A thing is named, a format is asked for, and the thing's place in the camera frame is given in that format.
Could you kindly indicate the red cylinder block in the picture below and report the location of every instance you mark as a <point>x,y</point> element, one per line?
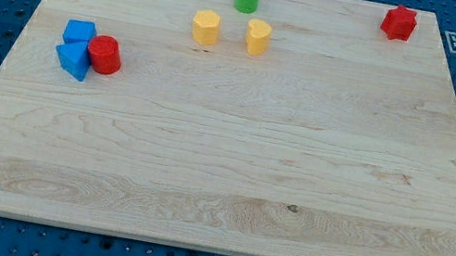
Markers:
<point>104,54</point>

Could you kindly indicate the yellow hexagon block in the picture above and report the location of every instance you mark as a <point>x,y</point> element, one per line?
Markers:
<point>206,27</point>

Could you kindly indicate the yellow heart block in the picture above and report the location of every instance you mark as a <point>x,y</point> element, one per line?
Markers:
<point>258,36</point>

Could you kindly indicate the red star block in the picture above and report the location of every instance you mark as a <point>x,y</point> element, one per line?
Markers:
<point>399,23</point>

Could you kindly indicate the blue triangle block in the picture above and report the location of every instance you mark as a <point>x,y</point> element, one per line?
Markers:
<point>74,59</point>

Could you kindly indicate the wooden board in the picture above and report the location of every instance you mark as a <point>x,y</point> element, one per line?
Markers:
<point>334,142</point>

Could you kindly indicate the blue cube block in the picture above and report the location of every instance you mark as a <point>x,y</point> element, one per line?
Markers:
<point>79,31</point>

